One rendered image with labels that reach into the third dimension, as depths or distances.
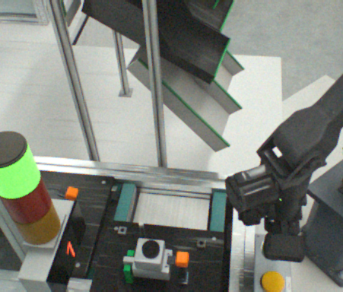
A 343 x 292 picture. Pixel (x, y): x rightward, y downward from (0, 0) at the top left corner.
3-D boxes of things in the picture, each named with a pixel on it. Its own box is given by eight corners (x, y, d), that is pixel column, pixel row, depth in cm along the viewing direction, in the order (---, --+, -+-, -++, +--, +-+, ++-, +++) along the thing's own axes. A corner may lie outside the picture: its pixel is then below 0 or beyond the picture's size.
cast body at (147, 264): (173, 258, 78) (171, 237, 73) (169, 280, 76) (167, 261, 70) (127, 252, 79) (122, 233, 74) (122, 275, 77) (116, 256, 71)
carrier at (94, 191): (115, 182, 100) (107, 144, 90) (87, 280, 84) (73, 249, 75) (15, 172, 103) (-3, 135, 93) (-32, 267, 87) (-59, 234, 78)
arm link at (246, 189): (298, 115, 64) (225, 139, 62) (331, 154, 59) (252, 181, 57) (286, 164, 73) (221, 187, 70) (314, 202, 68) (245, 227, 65)
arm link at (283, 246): (305, 144, 76) (269, 141, 77) (312, 238, 64) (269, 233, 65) (296, 172, 82) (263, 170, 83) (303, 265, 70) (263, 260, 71)
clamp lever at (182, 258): (189, 272, 79) (188, 252, 73) (188, 283, 78) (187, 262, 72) (169, 270, 80) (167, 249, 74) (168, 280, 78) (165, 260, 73)
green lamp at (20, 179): (46, 165, 50) (35, 135, 46) (30, 201, 47) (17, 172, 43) (4, 161, 51) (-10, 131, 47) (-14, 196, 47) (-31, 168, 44)
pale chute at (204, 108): (229, 114, 108) (242, 107, 105) (215, 153, 100) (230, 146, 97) (147, 33, 98) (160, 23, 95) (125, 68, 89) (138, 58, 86)
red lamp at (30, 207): (56, 191, 54) (46, 165, 50) (42, 226, 50) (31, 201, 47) (17, 187, 54) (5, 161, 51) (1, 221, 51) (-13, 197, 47)
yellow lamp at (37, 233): (65, 213, 57) (57, 191, 54) (53, 247, 54) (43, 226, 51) (29, 209, 58) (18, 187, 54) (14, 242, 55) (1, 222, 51)
